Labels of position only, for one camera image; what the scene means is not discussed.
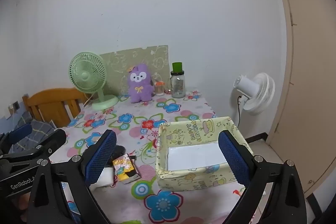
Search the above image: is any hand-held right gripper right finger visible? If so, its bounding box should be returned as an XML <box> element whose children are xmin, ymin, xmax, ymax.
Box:
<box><xmin>218</xmin><ymin>130</ymin><xmax>307</xmax><ymax>224</ymax></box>

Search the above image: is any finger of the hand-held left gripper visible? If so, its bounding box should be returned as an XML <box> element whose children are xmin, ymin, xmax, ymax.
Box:
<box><xmin>34</xmin><ymin>129</ymin><xmax>67</xmax><ymax>161</ymax></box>
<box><xmin>0</xmin><ymin>123</ymin><xmax>33</xmax><ymax>155</ymax></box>

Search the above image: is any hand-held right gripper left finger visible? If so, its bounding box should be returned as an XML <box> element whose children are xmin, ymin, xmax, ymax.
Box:
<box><xmin>26</xmin><ymin>130</ymin><xmax>117</xmax><ymax>224</ymax></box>

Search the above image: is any white paper towel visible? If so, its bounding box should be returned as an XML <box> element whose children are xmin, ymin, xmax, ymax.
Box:
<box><xmin>91</xmin><ymin>166</ymin><xmax>114</xmax><ymax>189</ymax></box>

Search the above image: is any black cloth item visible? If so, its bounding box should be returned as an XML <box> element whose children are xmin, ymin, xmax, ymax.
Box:
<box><xmin>112</xmin><ymin>145</ymin><xmax>126</xmax><ymax>161</ymax></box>

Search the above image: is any yellow patterned bag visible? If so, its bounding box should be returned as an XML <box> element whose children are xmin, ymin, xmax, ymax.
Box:
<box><xmin>155</xmin><ymin>116</ymin><xmax>254</xmax><ymax>191</ymax></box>

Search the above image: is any grey plaid pillow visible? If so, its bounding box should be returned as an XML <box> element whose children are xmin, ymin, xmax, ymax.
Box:
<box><xmin>0</xmin><ymin>111</ymin><xmax>55</xmax><ymax>153</ymax></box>

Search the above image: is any wooden bed headboard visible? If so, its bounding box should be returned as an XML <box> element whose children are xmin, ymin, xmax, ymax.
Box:
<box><xmin>22</xmin><ymin>88</ymin><xmax>88</xmax><ymax>128</ymax></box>

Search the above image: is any floral tablecloth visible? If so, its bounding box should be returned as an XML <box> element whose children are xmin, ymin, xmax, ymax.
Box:
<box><xmin>49</xmin><ymin>88</ymin><xmax>265</xmax><ymax>224</ymax></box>

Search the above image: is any green desk fan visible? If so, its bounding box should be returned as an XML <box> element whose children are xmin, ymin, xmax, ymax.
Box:
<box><xmin>69</xmin><ymin>51</ymin><xmax>119</xmax><ymax>110</ymax></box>

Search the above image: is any white standing fan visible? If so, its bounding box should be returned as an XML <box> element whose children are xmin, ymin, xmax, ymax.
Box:
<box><xmin>230</xmin><ymin>72</ymin><xmax>276</xmax><ymax>116</ymax></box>

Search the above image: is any purple plush toy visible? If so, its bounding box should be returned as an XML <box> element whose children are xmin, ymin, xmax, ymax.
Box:
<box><xmin>128</xmin><ymin>63</ymin><xmax>155</xmax><ymax>104</ymax></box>

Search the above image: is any glass jar with green lid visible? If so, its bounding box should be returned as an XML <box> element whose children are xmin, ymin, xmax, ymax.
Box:
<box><xmin>171</xmin><ymin>62</ymin><xmax>186</xmax><ymax>99</ymax></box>

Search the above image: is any beige door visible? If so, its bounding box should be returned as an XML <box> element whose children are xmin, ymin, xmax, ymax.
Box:
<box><xmin>265</xmin><ymin>0</ymin><xmax>336</xmax><ymax>198</ymax></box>

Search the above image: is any patterned cardboard panel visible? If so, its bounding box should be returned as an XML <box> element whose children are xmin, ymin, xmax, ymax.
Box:
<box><xmin>100</xmin><ymin>44</ymin><xmax>169</xmax><ymax>94</ymax></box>

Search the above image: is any white fan cable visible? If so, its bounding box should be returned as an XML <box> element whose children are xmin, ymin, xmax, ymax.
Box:
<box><xmin>84</xmin><ymin>93</ymin><xmax>97</xmax><ymax>109</ymax></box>

